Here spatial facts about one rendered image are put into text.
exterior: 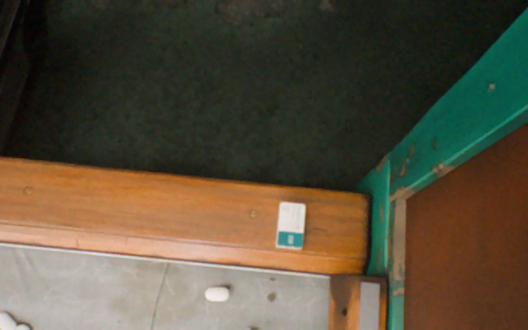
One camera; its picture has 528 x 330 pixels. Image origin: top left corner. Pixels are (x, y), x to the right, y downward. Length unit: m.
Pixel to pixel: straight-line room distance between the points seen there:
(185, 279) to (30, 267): 0.22
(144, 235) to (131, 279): 0.07
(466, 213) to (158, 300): 0.44
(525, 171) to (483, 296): 0.10
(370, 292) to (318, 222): 0.14
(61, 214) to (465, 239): 0.52
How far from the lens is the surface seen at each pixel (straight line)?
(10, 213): 0.78
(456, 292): 0.48
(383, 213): 0.67
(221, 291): 0.70
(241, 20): 1.70
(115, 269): 0.74
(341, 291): 0.64
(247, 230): 0.70
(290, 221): 0.68
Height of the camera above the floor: 1.46
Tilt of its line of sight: 75 degrees down
